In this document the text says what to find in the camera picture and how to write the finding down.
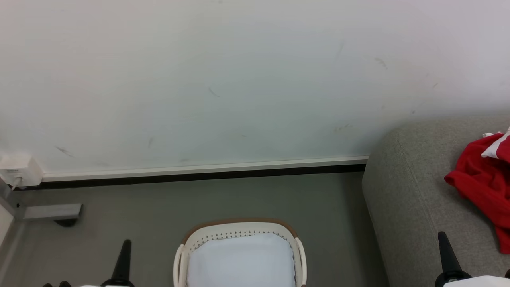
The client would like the white furniture side panel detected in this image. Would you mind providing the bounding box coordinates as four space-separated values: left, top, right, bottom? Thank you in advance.
0 204 15 250

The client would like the white cushion in basket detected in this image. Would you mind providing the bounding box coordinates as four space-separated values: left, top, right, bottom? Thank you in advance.
186 233 296 287

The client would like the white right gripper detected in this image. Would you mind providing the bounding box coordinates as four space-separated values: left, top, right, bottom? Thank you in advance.
435 232 510 287

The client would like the white laundry basket brown rim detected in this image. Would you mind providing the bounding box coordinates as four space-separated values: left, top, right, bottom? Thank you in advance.
173 218 308 287

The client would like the red and white garment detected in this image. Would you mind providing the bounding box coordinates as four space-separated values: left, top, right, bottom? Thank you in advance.
444 127 510 255

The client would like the white and black baseboard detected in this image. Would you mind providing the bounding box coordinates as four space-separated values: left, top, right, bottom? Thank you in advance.
14 156 369 191

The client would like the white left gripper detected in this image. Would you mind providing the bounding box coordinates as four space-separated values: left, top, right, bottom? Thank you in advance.
42 239 136 287

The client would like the grey metal frame bar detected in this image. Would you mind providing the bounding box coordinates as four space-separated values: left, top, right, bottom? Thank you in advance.
0 177 83 222

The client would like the grey fabric sofa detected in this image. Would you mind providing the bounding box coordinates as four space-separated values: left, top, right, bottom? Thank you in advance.
362 116 510 287

